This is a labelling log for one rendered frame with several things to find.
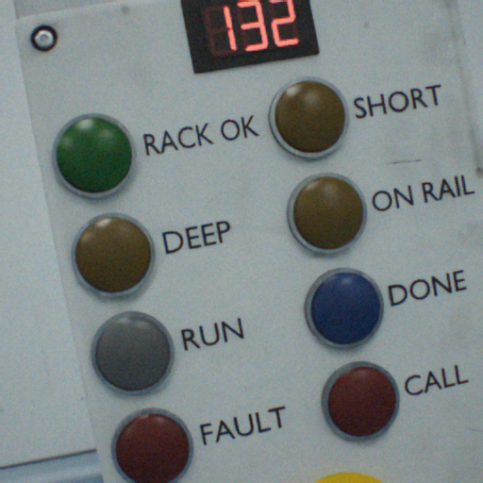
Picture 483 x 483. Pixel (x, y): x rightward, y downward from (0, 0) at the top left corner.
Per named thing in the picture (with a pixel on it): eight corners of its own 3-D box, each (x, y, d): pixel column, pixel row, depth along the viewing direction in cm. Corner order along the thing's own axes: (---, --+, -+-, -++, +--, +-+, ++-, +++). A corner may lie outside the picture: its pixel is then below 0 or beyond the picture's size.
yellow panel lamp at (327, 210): (374, 242, 35) (359, 169, 35) (302, 257, 34) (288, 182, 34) (367, 241, 36) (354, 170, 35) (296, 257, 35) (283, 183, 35)
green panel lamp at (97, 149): (140, 185, 33) (125, 108, 33) (62, 200, 33) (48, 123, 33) (139, 186, 34) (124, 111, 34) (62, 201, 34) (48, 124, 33)
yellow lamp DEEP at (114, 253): (159, 286, 33) (144, 208, 33) (82, 301, 33) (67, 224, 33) (158, 284, 34) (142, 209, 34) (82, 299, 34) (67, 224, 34)
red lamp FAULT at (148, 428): (198, 480, 34) (183, 408, 34) (124, 497, 33) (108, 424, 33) (195, 474, 35) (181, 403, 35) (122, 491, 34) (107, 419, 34)
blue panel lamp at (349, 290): (390, 338, 35) (377, 265, 35) (320, 354, 35) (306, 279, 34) (383, 335, 36) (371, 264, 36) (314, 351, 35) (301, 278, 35)
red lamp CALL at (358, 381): (406, 430, 35) (393, 359, 35) (336, 447, 35) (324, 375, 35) (398, 425, 36) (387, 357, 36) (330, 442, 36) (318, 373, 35)
